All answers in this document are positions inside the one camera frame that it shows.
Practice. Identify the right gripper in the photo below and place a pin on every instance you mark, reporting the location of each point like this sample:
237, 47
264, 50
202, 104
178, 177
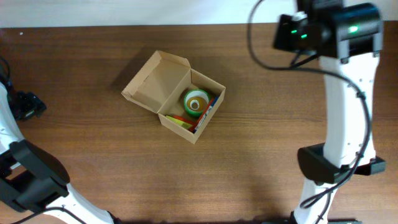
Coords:
284, 23

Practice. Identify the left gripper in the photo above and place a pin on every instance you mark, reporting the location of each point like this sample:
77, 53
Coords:
33, 105

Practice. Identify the blue white marker pen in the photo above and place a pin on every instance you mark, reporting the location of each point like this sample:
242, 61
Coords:
216, 99

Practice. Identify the green tape roll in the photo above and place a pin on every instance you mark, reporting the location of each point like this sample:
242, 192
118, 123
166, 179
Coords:
196, 92

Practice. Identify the small yellow tape roll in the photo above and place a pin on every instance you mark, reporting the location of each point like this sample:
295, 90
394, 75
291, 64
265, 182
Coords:
196, 104

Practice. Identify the orange utility knife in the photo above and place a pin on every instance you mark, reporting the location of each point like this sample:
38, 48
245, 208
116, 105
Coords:
195, 127

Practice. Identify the brown cardboard box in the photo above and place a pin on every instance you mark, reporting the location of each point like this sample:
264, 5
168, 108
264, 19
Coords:
160, 86

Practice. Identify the orange black stapler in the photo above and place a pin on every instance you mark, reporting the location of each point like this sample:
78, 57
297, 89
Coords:
183, 119

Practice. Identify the yellow highlighter pen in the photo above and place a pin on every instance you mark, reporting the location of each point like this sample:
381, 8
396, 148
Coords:
183, 124

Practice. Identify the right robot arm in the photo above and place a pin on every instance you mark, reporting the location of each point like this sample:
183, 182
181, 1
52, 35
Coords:
347, 41

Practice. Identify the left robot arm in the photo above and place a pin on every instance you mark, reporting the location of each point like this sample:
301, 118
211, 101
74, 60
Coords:
31, 178

